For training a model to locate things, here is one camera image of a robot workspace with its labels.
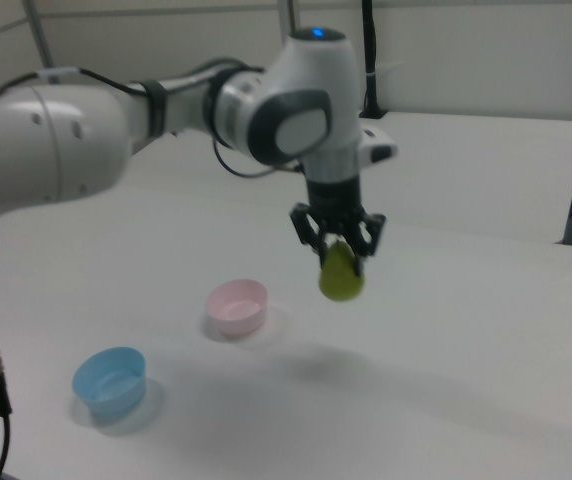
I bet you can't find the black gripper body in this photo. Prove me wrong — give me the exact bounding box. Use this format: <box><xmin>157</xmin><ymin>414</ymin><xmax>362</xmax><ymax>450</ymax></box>
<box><xmin>305</xmin><ymin>174</ymin><xmax>370</xmax><ymax>244</ymax></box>

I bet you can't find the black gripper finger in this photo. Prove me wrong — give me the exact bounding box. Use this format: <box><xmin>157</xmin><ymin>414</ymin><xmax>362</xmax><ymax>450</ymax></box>
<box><xmin>350</xmin><ymin>213</ymin><xmax>387</xmax><ymax>277</ymax></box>
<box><xmin>288</xmin><ymin>201</ymin><xmax>330</xmax><ymax>269</ymax></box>

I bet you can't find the green pear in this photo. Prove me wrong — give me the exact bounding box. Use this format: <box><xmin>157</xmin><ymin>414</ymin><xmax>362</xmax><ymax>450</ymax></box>
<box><xmin>317</xmin><ymin>239</ymin><xmax>368</xmax><ymax>304</ymax></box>

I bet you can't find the pink plastic bowl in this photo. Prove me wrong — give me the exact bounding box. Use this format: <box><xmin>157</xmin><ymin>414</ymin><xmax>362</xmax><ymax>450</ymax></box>
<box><xmin>204</xmin><ymin>278</ymin><xmax>270</xmax><ymax>338</ymax></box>

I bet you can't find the blue plastic bowl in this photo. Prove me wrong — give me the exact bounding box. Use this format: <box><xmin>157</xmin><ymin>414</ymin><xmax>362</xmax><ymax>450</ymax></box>
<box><xmin>71</xmin><ymin>346</ymin><xmax>149</xmax><ymax>417</ymax></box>

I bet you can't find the white side table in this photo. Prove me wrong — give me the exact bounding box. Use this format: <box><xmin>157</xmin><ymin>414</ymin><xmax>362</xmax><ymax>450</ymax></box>
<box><xmin>115</xmin><ymin>110</ymin><xmax>572</xmax><ymax>246</ymax></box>

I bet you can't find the black pole with clamp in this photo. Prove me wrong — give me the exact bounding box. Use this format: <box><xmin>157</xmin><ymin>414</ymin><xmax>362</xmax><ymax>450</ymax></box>
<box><xmin>359</xmin><ymin>0</ymin><xmax>390</xmax><ymax>121</ymax></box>

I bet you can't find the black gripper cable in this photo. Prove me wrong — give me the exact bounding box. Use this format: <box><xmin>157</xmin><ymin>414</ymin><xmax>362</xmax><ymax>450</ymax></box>
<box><xmin>0</xmin><ymin>66</ymin><xmax>310</xmax><ymax>179</ymax></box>

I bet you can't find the vertical aluminium frame post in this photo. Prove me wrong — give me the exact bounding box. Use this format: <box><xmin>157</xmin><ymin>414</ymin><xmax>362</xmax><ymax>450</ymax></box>
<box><xmin>275</xmin><ymin>0</ymin><xmax>303</xmax><ymax>40</ymax></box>

